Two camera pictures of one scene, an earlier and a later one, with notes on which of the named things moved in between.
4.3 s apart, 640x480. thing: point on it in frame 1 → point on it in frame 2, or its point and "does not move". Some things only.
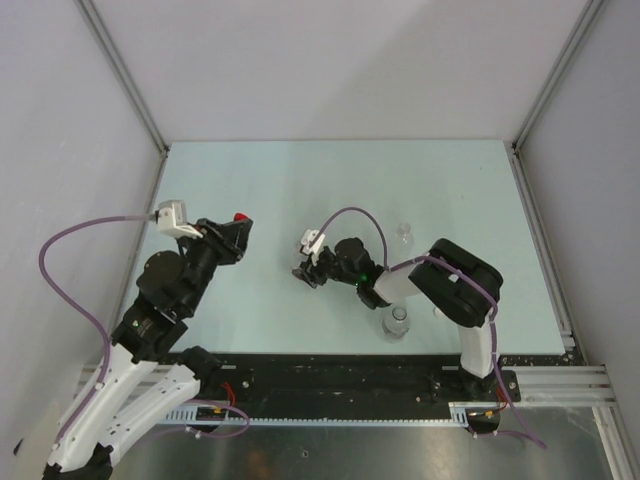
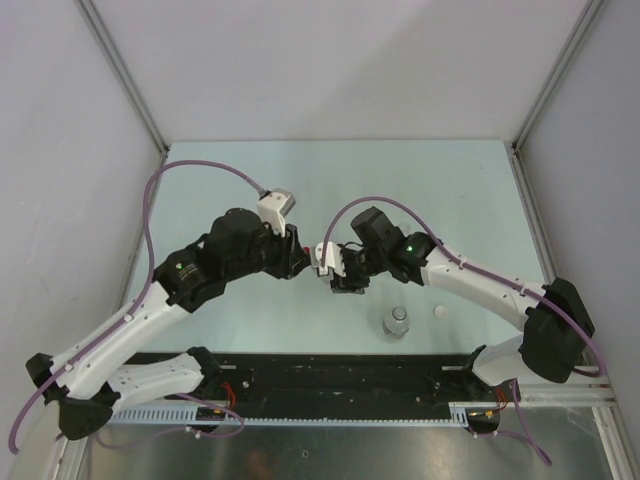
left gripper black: [228, 239] → [292, 257]
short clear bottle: [395, 328] does not move
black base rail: [351, 385] does not move
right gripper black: [312, 270] → [349, 283]
